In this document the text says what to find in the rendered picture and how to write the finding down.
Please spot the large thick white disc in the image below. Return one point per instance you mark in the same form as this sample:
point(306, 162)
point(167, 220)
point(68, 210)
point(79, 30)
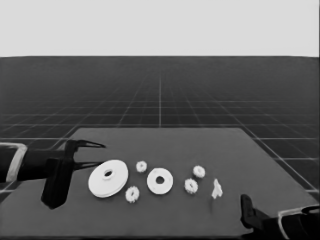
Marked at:
point(100, 185)

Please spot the small white T-shaped piece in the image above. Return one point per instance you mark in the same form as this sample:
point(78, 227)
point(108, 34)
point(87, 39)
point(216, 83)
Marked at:
point(216, 190)

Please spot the white round carrier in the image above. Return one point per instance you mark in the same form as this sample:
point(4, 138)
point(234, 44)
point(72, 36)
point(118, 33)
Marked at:
point(168, 185)

